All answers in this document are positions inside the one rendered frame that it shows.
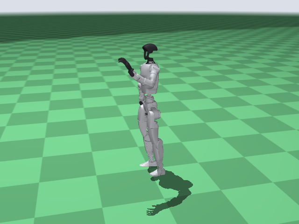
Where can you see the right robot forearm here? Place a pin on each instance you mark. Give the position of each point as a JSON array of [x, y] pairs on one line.
[[141, 95]]

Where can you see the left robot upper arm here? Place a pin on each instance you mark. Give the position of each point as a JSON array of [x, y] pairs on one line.
[[154, 70]]

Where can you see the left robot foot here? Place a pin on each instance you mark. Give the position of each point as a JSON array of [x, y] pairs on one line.
[[157, 172]]

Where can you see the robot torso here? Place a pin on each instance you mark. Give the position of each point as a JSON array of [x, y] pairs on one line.
[[149, 99]]

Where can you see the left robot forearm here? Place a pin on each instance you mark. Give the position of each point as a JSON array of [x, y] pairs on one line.
[[142, 80]]

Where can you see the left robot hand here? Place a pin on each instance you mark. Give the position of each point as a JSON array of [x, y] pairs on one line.
[[130, 70]]

